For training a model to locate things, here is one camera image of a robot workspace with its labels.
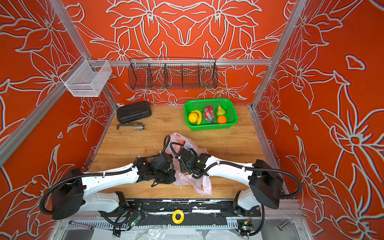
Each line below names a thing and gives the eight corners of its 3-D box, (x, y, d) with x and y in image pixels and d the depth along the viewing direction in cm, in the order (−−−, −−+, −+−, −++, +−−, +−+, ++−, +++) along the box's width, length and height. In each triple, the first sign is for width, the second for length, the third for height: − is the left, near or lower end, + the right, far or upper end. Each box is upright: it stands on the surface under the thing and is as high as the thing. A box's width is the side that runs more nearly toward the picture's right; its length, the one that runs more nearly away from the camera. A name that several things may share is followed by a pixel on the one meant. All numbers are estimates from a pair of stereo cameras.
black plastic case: (117, 124, 110) (113, 118, 105) (124, 107, 122) (121, 101, 117) (148, 124, 110) (146, 118, 105) (152, 106, 122) (151, 101, 117)
